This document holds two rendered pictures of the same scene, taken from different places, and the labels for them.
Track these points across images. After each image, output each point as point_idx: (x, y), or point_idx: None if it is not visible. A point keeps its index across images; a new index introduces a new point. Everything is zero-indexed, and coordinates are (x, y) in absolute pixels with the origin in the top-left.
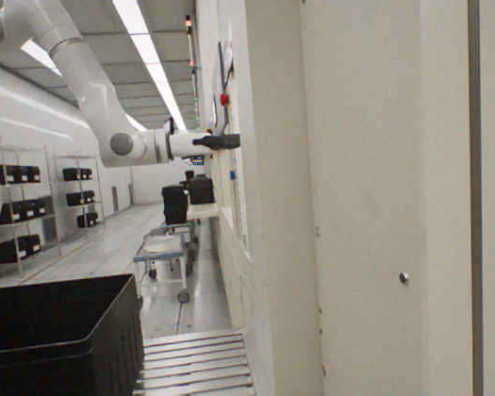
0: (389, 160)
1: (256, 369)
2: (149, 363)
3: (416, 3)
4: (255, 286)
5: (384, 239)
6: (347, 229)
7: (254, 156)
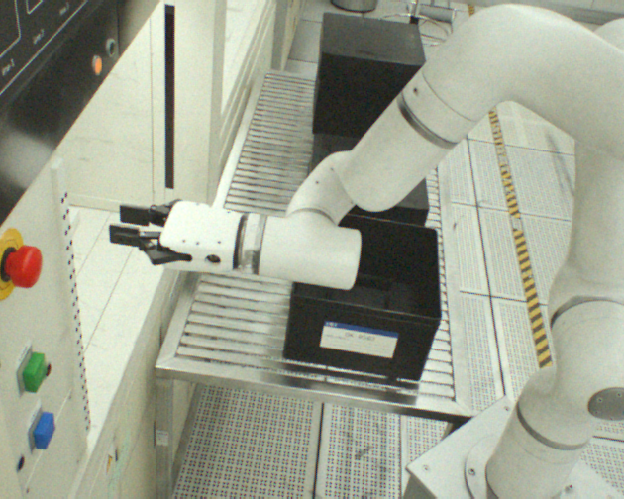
0: None
1: (185, 304)
2: (277, 345)
3: None
4: (210, 179)
5: None
6: None
7: (221, 92)
